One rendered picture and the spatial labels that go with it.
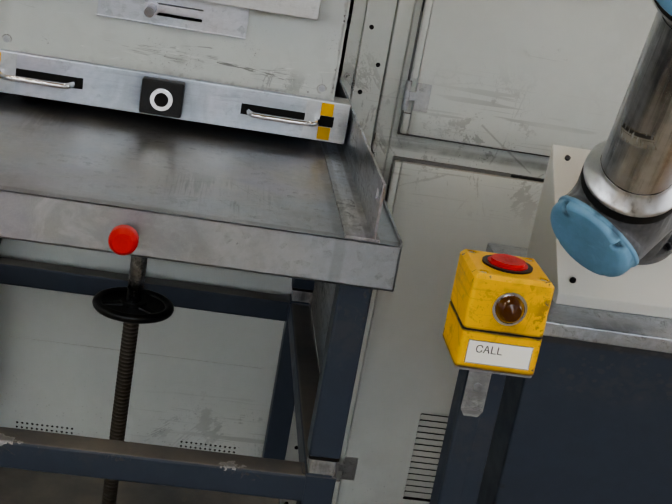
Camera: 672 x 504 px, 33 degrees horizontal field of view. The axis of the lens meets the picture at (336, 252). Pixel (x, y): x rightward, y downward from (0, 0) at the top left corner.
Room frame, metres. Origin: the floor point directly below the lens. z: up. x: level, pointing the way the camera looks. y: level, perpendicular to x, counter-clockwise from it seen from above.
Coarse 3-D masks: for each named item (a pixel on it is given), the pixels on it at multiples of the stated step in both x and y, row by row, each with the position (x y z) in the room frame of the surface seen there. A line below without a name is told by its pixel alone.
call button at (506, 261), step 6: (492, 258) 1.05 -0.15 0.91; (498, 258) 1.05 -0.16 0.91; (504, 258) 1.06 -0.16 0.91; (510, 258) 1.06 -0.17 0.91; (516, 258) 1.07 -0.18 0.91; (498, 264) 1.04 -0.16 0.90; (504, 264) 1.04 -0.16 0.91; (510, 264) 1.04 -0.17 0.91; (516, 264) 1.05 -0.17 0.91; (522, 264) 1.05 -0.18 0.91; (516, 270) 1.04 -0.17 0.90; (522, 270) 1.04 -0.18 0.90
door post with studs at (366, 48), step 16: (368, 0) 1.91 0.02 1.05; (384, 0) 1.91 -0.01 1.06; (352, 16) 1.91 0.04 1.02; (368, 16) 1.91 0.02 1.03; (384, 16) 1.91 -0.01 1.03; (352, 32) 1.91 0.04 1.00; (368, 32) 1.91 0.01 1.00; (384, 32) 1.92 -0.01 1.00; (352, 48) 1.91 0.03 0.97; (368, 48) 1.91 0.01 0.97; (384, 48) 1.92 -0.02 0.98; (352, 64) 1.91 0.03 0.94; (368, 64) 1.91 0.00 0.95; (352, 80) 1.91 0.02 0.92; (368, 80) 1.91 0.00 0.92; (352, 96) 1.91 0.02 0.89; (368, 96) 1.91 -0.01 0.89; (368, 112) 1.91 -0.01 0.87; (368, 128) 1.92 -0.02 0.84
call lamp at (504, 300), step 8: (504, 296) 1.01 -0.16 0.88; (512, 296) 1.01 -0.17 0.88; (520, 296) 1.02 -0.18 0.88; (496, 304) 1.01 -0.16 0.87; (504, 304) 1.01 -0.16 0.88; (512, 304) 1.01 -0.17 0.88; (520, 304) 1.01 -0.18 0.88; (496, 312) 1.01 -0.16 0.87; (504, 312) 1.00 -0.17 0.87; (512, 312) 1.00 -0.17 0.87; (520, 312) 1.01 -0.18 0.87; (496, 320) 1.01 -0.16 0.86; (504, 320) 1.01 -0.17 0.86; (512, 320) 1.01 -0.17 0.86; (520, 320) 1.02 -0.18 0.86
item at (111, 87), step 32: (32, 64) 1.58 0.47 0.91; (64, 64) 1.58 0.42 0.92; (96, 64) 1.59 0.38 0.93; (32, 96) 1.58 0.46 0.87; (64, 96) 1.58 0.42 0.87; (96, 96) 1.59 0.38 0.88; (128, 96) 1.59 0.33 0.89; (192, 96) 1.60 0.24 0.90; (224, 96) 1.61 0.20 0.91; (256, 96) 1.62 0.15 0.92; (288, 96) 1.62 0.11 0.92; (256, 128) 1.62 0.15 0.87; (288, 128) 1.62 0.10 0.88
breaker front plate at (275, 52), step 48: (0, 0) 1.58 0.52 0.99; (48, 0) 1.59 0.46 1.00; (96, 0) 1.60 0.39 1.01; (144, 0) 1.60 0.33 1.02; (192, 0) 1.60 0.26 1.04; (336, 0) 1.64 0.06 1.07; (48, 48) 1.59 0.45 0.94; (96, 48) 1.60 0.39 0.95; (144, 48) 1.61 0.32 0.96; (192, 48) 1.62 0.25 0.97; (240, 48) 1.62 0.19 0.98; (288, 48) 1.63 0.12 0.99; (336, 48) 1.64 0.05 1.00
